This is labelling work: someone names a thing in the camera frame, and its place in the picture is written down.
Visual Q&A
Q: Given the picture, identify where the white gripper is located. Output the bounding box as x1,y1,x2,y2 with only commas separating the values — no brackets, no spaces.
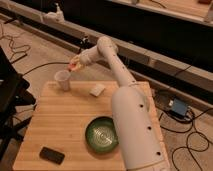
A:
69,47,99,71

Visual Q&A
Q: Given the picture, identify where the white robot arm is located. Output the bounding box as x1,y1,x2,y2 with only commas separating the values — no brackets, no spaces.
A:
68,36,170,171

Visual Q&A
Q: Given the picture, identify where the white sponge block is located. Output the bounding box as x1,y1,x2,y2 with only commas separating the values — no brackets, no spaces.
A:
90,84,105,97

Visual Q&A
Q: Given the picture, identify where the green bowl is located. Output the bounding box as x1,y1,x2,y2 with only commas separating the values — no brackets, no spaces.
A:
85,116,119,154

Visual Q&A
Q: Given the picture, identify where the black smartphone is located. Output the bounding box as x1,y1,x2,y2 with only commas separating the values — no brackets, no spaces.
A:
39,147,65,165

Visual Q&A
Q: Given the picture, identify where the blue power box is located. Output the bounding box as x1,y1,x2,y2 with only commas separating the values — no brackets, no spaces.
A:
169,99,188,118

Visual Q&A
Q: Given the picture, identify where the black cable on floor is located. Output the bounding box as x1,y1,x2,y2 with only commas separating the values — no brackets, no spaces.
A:
22,37,90,76

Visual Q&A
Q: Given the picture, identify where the white clamp on rail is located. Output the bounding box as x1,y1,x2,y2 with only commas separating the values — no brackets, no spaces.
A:
45,3,65,22

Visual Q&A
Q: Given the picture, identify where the black cable left floor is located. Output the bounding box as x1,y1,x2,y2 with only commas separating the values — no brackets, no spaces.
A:
0,19,32,64

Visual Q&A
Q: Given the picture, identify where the black cables right floor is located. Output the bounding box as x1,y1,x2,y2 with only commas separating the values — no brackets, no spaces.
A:
159,106,213,171

